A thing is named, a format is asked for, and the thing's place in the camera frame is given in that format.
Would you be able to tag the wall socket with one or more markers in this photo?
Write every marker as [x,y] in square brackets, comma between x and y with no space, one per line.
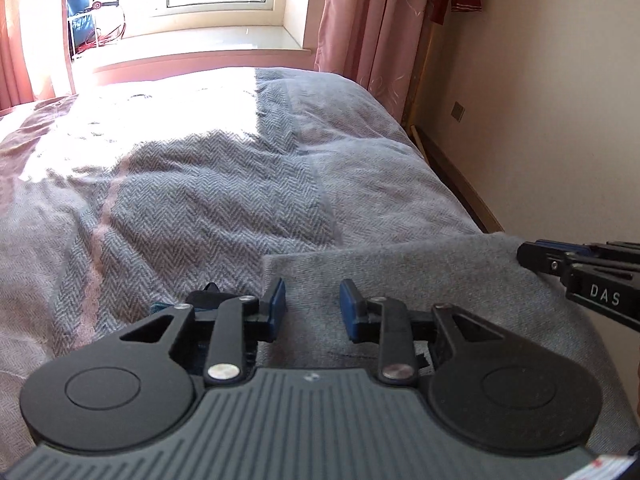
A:
[457,111]

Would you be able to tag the right pink curtain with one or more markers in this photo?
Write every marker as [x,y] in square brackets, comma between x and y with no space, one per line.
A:
[373,43]

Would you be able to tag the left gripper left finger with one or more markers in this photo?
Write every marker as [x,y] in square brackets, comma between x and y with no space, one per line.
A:
[138,384]

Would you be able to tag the pink curtain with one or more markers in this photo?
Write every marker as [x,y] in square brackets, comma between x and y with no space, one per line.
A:
[35,62]
[373,43]

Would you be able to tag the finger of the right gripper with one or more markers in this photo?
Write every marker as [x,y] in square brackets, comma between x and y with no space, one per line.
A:
[608,250]
[542,260]

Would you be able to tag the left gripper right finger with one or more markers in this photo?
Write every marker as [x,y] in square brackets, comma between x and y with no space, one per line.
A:
[489,387]

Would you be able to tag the blue object on windowsill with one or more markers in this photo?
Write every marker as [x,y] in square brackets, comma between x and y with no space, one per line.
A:
[83,29]

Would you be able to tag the grey knit skirt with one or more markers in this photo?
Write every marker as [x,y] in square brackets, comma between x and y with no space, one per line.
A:
[476,272]

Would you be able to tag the pink and grey duvet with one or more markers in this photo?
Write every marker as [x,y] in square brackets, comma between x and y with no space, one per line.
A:
[129,194]

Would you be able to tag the window frame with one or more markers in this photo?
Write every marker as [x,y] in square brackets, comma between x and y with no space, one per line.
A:
[252,32]

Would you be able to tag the left pink curtain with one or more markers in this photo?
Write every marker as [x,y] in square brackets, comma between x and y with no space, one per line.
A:
[35,62]

